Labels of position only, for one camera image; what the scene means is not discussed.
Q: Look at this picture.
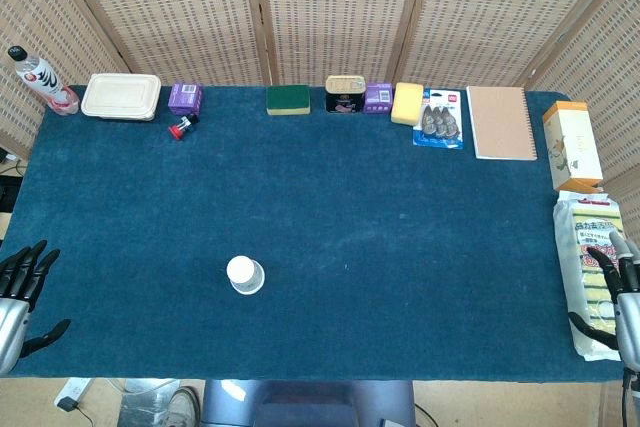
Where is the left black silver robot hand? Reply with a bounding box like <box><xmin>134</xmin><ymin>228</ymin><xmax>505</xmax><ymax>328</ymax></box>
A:
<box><xmin>0</xmin><ymin>239</ymin><xmax>72</xmax><ymax>376</ymax></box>

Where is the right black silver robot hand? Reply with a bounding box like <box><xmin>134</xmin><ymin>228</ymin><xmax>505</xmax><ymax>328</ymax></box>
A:
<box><xmin>568</xmin><ymin>231</ymin><xmax>640</xmax><ymax>374</ymax></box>

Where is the white paper cup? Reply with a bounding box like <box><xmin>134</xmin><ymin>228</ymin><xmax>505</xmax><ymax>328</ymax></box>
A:
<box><xmin>231</xmin><ymin>276</ymin><xmax>266</xmax><ymax>296</ymax></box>
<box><xmin>225</xmin><ymin>255</ymin><xmax>265</xmax><ymax>292</ymax></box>

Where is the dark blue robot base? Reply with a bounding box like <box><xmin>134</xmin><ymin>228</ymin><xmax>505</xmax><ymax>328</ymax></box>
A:
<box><xmin>201</xmin><ymin>379</ymin><xmax>417</xmax><ymax>427</ymax></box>

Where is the white power strip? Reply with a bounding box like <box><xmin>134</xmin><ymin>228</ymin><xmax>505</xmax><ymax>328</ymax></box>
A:
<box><xmin>53</xmin><ymin>377</ymin><xmax>95</xmax><ymax>412</ymax></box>

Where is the bagged sponge multipack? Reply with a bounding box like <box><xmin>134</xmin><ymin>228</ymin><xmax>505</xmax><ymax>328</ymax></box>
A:
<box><xmin>552</xmin><ymin>190</ymin><xmax>629</xmax><ymax>362</ymax></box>

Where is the black device on floor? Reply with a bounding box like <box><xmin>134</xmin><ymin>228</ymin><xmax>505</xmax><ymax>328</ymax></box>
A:
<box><xmin>0</xmin><ymin>146</ymin><xmax>24</xmax><ymax>214</ymax></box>

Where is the grey translucent bin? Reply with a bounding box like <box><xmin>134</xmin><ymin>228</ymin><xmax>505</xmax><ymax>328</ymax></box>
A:
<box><xmin>116</xmin><ymin>378</ymin><xmax>181</xmax><ymax>427</ymax></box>

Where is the orange white tall carton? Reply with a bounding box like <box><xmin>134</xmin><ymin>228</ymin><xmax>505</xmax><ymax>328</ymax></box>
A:
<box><xmin>542</xmin><ymin>100</ymin><xmax>605</xmax><ymax>193</ymax></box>

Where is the grey shoe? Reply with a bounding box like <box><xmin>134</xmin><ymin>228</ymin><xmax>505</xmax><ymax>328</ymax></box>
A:
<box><xmin>166</xmin><ymin>386</ymin><xmax>202</xmax><ymax>427</ymax></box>

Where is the brown spiral notebook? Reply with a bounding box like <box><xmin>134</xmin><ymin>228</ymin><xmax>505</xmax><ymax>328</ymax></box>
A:
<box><xmin>465</xmin><ymin>85</ymin><xmax>539</xmax><ymax>162</ymax></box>

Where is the clear plastic drink bottle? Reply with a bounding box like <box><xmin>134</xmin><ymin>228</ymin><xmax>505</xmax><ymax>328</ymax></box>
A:
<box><xmin>6</xmin><ymin>45</ymin><xmax>81</xmax><ymax>116</ymax></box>

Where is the beige lidded food container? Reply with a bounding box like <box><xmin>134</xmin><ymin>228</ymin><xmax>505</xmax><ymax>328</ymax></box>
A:
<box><xmin>80</xmin><ymin>73</ymin><xmax>163</xmax><ymax>122</ymax></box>

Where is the red black small stamp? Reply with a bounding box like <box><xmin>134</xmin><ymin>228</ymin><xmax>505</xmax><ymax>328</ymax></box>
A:
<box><xmin>169</xmin><ymin>114</ymin><xmax>201</xmax><ymax>142</ymax></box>

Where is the blue blister pack of clips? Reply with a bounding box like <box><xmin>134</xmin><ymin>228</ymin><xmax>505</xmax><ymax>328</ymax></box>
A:
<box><xmin>412</xmin><ymin>87</ymin><xmax>465</xmax><ymax>151</ymax></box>

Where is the small purple cardboard box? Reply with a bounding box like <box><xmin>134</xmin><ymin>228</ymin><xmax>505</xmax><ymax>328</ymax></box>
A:
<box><xmin>167</xmin><ymin>82</ymin><xmax>204</xmax><ymax>116</ymax></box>
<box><xmin>363</xmin><ymin>81</ymin><xmax>395</xmax><ymax>115</ymax></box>

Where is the blue table cloth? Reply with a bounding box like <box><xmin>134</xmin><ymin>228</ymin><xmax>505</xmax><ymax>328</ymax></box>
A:
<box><xmin>0</xmin><ymin>84</ymin><xmax>640</xmax><ymax>382</ymax></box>

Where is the plain yellow sponge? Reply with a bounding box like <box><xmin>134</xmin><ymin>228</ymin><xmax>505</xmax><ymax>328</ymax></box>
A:
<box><xmin>389</xmin><ymin>81</ymin><xmax>425</xmax><ymax>127</ymax></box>

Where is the green yellow scouring sponge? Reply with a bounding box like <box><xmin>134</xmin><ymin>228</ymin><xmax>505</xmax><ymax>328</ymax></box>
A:
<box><xmin>265</xmin><ymin>84</ymin><xmax>311</xmax><ymax>117</ymax></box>

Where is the woven bamboo folding screen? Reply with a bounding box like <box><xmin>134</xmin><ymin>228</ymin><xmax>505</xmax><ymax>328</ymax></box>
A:
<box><xmin>0</xmin><ymin>0</ymin><xmax>640</xmax><ymax>208</ymax></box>

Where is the black luncheon meat can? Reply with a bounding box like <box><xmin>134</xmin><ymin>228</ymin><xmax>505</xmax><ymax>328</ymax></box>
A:
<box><xmin>324</xmin><ymin>74</ymin><xmax>366</xmax><ymax>114</ymax></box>

